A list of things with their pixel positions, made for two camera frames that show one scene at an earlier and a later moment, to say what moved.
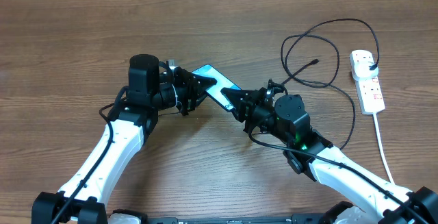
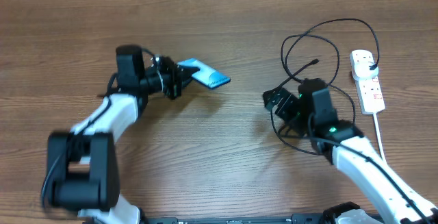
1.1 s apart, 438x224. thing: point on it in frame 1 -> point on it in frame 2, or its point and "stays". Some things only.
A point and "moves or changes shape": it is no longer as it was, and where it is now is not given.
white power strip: [369, 89] stays
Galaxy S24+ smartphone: [222, 82] moves or changes shape
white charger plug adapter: [361, 70] stays
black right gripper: [243, 101] -> [287, 99]
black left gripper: [191, 87] -> [175, 75]
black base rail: [296, 218] stays
